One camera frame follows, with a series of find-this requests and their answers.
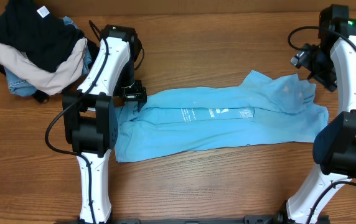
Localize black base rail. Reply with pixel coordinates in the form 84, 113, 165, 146
107, 215, 274, 224

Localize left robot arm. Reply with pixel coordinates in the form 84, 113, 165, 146
62, 25, 147, 223

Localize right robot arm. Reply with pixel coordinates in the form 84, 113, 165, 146
266, 4, 356, 223

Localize cream white garment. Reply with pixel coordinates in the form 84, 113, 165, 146
0, 38, 87, 95

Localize black garment on pile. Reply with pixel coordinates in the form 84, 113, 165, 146
0, 0, 84, 72

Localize black garment under pile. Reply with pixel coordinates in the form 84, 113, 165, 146
0, 40, 99, 103

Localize blue denim jeans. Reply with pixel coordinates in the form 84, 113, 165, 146
0, 16, 90, 96

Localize light blue printed t-shirt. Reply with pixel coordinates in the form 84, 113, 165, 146
115, 71, 329, 162

